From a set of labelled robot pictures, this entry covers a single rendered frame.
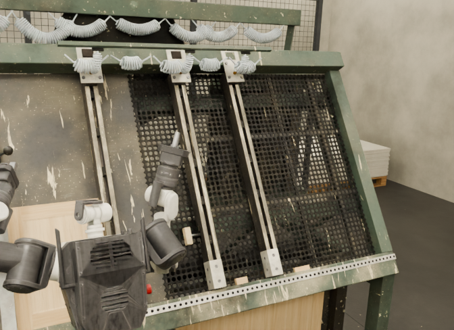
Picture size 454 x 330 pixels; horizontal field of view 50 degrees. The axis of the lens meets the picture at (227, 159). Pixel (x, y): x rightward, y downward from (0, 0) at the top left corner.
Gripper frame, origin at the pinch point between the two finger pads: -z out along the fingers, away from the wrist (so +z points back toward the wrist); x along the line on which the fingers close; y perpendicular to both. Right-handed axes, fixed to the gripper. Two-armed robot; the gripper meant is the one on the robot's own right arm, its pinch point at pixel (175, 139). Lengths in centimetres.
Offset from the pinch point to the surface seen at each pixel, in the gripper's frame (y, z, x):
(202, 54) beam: 65, -44, 9
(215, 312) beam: 27, 71, -30
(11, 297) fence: -8, 73, 46
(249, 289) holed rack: 38, 60, -43
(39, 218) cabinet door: 8, 45, 49
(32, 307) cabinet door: -4, 77, 39
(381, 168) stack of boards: 526, -13, -202
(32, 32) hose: 58, -34, 96
